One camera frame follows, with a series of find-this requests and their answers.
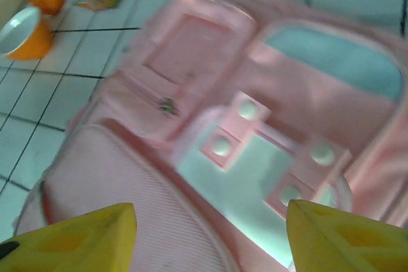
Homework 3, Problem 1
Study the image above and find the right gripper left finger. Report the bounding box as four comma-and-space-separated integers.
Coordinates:
0, 202, 138, 272

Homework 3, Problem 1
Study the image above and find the pink backpack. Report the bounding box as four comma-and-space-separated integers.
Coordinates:
12, 0, 408, 272

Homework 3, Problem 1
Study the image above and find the white orange bowl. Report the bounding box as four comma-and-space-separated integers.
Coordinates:
0, 7, 54, 61

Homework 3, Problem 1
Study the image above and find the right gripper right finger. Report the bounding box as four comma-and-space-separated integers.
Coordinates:
286, 199, 408, 272

